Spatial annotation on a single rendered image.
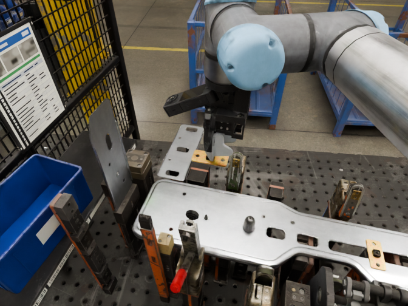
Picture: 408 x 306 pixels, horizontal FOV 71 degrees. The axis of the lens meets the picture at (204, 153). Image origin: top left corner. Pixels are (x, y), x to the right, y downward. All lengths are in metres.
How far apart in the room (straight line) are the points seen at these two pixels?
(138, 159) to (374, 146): 2.36
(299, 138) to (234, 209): 1.93
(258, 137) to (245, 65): 2.34
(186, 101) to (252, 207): 0.46
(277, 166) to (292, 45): 1.11
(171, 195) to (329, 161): 0.91
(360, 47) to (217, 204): 0.65
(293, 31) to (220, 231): 0.60
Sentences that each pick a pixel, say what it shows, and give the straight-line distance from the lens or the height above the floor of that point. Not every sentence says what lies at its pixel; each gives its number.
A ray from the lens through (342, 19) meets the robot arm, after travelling 0.43.
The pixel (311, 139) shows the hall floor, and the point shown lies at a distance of 2.79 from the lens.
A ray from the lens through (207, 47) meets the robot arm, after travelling 0.50.
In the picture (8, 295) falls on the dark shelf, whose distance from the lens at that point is 0.87.
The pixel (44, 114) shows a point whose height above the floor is 1.20.
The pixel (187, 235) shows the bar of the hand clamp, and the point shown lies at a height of 1.20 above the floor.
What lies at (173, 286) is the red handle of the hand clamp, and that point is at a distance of 0.63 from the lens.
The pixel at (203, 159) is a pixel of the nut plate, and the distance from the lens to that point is 0.67.
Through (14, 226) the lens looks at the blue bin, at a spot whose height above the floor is 1.03.
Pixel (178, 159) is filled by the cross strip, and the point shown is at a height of 1.00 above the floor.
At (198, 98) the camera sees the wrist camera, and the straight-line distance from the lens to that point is 0.55.
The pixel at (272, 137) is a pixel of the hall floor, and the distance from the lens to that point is 2.71.
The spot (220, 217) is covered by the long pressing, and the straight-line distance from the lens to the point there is 0.88.
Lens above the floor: 1.73
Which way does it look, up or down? 44 degrees down
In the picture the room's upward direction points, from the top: straight up
